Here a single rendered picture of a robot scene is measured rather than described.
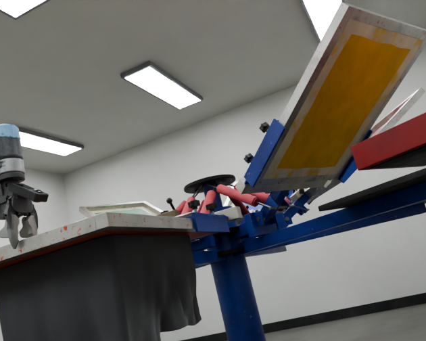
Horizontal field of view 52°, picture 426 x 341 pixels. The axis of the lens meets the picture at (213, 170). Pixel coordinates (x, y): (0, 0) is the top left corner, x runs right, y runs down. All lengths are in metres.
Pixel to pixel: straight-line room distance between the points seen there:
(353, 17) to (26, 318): 1.41
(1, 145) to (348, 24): 1.18
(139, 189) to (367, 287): 3.44
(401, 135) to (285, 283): 4.47
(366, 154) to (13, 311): 1.22
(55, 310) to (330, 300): 4.67
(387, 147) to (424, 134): 0.13
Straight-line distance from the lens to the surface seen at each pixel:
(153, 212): 3.66
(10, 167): 1.36
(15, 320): 1.46
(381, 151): 1.56
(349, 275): 5.68
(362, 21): 1.72
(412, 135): 1.51
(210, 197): 2.32
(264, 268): 5.90
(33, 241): 1.28
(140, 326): 1.29
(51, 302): 1.36
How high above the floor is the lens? 0.76
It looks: 14 degrees up
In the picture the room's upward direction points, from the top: 14 degrees counter-clockwise
